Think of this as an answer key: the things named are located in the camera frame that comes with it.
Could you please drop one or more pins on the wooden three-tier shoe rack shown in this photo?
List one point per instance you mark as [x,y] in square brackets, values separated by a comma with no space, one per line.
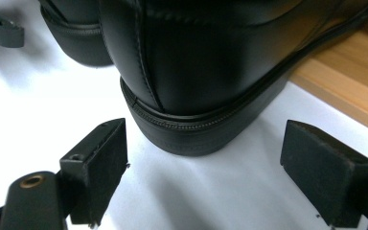
[351,73]

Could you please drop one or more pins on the black leather dress shoe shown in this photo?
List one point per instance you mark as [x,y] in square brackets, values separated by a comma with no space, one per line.
[76,35]
[204,64]

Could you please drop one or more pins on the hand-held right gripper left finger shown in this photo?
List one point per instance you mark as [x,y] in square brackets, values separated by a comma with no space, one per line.
[99,172]

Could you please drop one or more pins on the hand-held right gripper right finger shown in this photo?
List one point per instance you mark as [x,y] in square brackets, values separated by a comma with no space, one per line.
[322,172]

